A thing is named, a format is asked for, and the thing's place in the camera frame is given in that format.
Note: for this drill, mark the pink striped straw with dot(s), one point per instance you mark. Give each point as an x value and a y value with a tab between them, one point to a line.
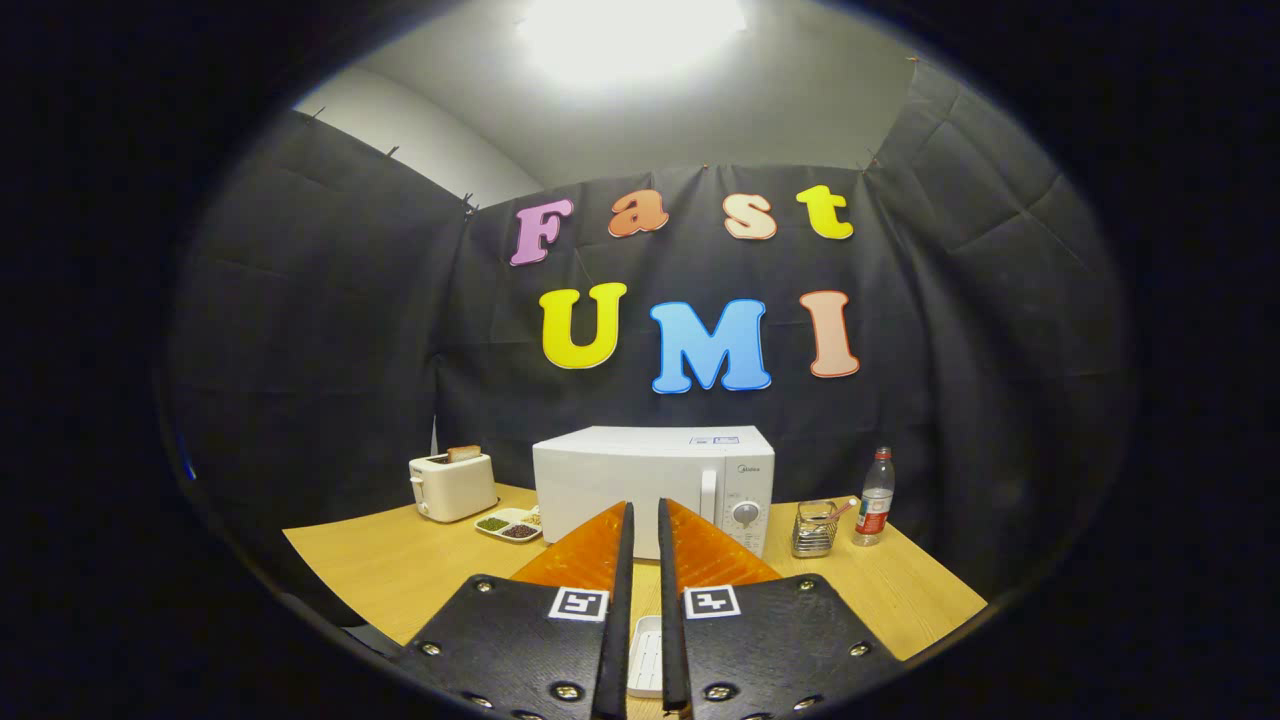
845	508

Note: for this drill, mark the bread slice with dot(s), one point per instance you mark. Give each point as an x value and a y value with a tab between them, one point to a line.
463	453

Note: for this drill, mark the white divided bean dish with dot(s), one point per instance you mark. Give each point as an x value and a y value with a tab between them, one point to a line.
505	525

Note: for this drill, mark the white toaster oven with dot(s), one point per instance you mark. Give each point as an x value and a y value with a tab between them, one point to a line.
620	470

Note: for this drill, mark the clear plastic water bottle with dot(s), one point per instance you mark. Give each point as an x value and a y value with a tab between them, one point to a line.
873	510

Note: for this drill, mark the small white ribbed tray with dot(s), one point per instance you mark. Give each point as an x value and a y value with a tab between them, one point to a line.
645	655

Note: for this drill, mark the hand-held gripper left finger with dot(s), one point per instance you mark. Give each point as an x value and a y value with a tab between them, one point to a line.
612	640

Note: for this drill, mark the cream toaster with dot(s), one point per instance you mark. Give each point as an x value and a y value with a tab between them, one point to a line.
455	490

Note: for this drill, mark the ceiling light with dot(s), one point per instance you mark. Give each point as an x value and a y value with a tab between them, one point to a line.
630	35

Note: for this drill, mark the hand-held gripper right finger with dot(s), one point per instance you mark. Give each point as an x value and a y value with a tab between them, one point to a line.
672	640

